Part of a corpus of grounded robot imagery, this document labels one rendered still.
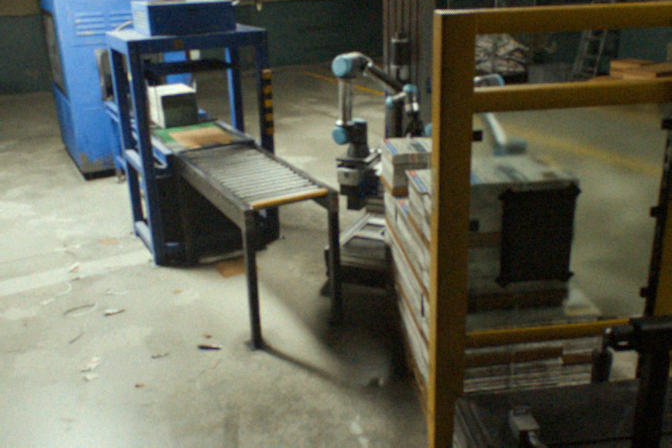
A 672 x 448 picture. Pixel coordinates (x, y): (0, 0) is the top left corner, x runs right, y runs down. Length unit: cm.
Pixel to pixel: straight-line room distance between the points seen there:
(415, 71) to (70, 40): 367
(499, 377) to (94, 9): 527
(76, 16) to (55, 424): 418
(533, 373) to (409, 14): 231
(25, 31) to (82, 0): 518
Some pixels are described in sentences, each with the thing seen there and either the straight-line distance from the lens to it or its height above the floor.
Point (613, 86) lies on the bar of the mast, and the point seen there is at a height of 164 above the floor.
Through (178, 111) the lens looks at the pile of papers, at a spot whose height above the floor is 91.
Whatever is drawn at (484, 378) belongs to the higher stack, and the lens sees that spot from 256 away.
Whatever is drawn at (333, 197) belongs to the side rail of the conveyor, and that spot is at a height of 77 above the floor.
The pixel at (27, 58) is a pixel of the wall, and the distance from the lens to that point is 1196.
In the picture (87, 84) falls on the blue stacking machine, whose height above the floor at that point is 95.
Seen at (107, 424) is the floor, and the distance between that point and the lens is 344.
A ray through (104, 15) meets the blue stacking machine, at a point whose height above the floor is 156.
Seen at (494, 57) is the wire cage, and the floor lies 49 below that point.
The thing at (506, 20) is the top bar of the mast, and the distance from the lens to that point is 179.
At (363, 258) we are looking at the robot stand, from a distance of 427.
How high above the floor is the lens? 198
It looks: 19 degrees down
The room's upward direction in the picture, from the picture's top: 2 degrees counter-clockwise
